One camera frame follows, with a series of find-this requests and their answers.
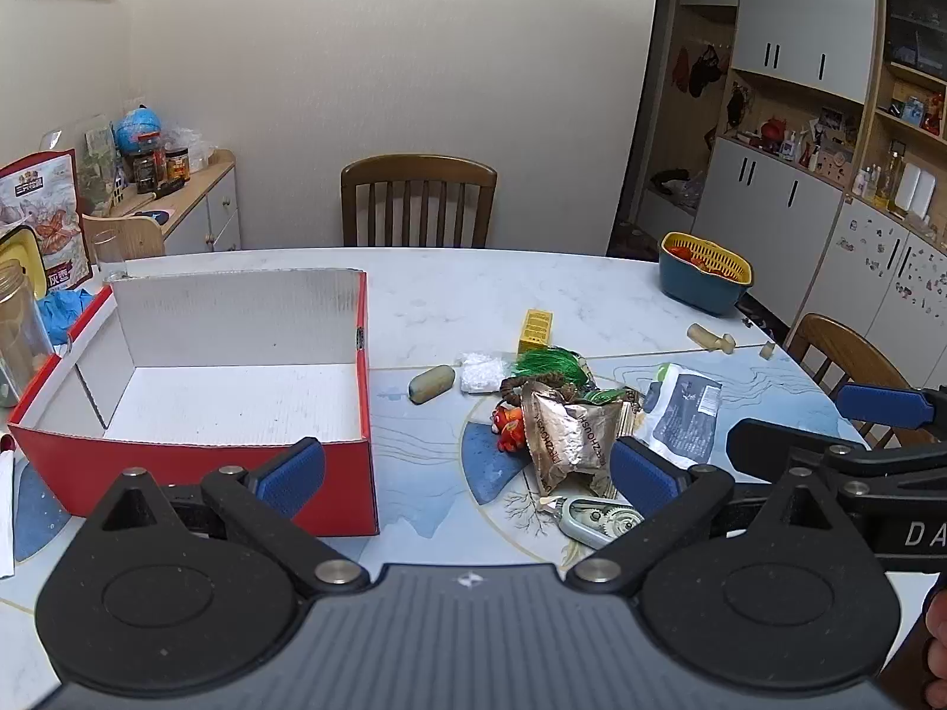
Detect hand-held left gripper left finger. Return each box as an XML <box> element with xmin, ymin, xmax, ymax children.
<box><xmin>96</xmin><ymin>436</ymin><xmax>371</xmax><ymax>598</ymax></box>

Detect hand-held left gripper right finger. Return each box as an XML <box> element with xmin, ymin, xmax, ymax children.
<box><xmin>566</xmin><ymin>436</ymin><xmax>845</xmax><ymax>596</ymax></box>

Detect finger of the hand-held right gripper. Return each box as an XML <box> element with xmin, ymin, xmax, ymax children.
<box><xmin>726</xmin><ymin>418</ymin><xmax>947</xmax><ymax>495</ymax></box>
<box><xmin>836</xmin><ymin>382</ymin><xmax>947</xmax><ymax>434</ymax></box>

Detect grey and white pouch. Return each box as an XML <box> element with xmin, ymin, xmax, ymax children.
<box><xmin>634</xmin><ymin>362</ymin><xmax>724</xmax><ymax>469</ymax></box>

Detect foil snack wrapper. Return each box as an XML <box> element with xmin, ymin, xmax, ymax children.
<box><xmin>520</xmin><ymin>379</ymin><xmax>645</xmax><ymax>501</ymax></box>

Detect red horse keychain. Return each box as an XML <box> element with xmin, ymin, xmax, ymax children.
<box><xmin>492</xmin><ymin>405</ymin><xmax>528</xmax><ymax>453</ymax></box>

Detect green tassel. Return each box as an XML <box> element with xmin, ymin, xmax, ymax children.
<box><xmin>512</xmin><ymin>346</ymin><xmax>593</xmax><ymax>393</ymax></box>

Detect brown bead bracelet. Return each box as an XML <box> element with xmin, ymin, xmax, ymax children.
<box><xmin>499</xmin><ymin>376</ymin><xmax>571</xmax><ymax>409</ymax></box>

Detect red cardboard box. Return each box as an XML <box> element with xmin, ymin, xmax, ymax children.
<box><xmin>7</xmin><ymin>268</ymin><xmax>381</xmax><ymax>538</ymax></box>

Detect person's right hand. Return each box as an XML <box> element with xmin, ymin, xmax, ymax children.
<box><xmin>921</xmin><ymin>593</ymin><xmax>947</xmax><ymax>710</ymax></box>

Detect correction tape dispenser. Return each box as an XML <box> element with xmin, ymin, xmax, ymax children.
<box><xmin>542</xmin><ymin>497</ymin><xmax>646</xmax><ymax>550</ymax></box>

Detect brown wooden curved chair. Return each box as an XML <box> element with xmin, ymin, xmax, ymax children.
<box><xmin>785</xmin><ymin>312</ymin><xmax>926</xmax><ymax>452</ymax></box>

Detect olive green oval case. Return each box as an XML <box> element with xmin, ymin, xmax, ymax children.
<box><xmin>408</xmin><ymin>364</ymin><xmax>455</xmax><ymax>405</ymax></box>

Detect blue plastic basin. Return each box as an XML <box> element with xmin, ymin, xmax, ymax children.
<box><xmin>658</xmin><ymin>251</ymin><xmax>750</xmax><ymax>315</ymax></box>

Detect yellow small carton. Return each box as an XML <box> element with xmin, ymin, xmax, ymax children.
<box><xmin>516</xmin><ymin>308</ymin><xmax>558</xmax><ymax>354</ymax></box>

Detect white beads plastic bag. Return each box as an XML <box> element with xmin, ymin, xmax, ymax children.
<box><xmin>459</xmin><ymin>353</ymin><xmax>511</xmax><ymax>395</ymax></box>

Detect yellow strainer basket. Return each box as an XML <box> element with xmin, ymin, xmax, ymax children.
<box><xmin>660</xmin><ymin>231</ymin><xmax>754</xmax><ymax>286</ymax></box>

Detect red small fruits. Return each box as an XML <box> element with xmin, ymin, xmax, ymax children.
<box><xmin>669</xmin><ymin>246</ymin><xmax>722</xmax><ymax>276</ymax></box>

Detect white wooden sideboard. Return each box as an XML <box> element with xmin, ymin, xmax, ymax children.
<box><xmin>81</xmin><ymin>150</ymin><xmax>243</xmax><ymax>260</ymax></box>

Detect blue glove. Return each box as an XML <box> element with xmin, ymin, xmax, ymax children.
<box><xmin>37</xmin><ymin>288</ymin><xmax>96</xmax><ymax>347</ymax></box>

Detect light wooden small chair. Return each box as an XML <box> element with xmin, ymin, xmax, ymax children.
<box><xmin>81</xmin><ymin>212</ymin><xmax>166</xmax><ymax>260</ymax></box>

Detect clear drinking glass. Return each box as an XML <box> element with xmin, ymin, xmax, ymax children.
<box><xmin>87</xmin><ymin>229</ymin><xmax>128</xmax><ymax>283</ymax></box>

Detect dark wooden slatted chair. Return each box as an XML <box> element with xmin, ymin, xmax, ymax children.
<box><xmin>340</xmin><ymin>155</ymin><xmax>498</xmax><ymax>250</ymax></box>

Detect dark glass jar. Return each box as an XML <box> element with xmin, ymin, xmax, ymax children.
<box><xmin>131</xmin><ymin>134</ymin><xmax>168</xmax><ymax>195</ymax></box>

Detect clear crumpled plastic bag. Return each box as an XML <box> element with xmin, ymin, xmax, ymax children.
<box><xmin>166</xmin><ymin>125</ymin><xmax>217</xmax><ymax>171</ymax></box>

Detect yellow plastic container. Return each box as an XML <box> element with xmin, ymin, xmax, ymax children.
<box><xmin>0</xmin><ymin>225</ymin><xmax>43</xmax><ymax>301</ymax></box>

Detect red printed snack bag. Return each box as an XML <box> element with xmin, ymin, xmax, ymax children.
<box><xmin>0</xmin><ymin>149</ymin><xmax>94</xmax><ymax>294</ymax></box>

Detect black hanging bag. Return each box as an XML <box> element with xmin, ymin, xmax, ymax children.
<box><xmin>688</xmin><ymin>44</ymin><xmax>730</xmax><ymax>99</ymax></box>

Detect blue globe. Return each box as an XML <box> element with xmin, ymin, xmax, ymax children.
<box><xmin>113</xmin><ymin>107</ymin><xmax>164</xmax><ymax>153</ymax></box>

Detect white wooden cabinet unit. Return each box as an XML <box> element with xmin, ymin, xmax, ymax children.
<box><xmin>629</xmin><ymin>0</ymin><xmax>947</xmax><ymax>356</ymax></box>

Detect beige cylindrical handle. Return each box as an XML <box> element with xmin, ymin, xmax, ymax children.
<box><xmin>687</xmin><ymin>323</ymin><xmax>738</xmax><ymax>354</ymax></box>

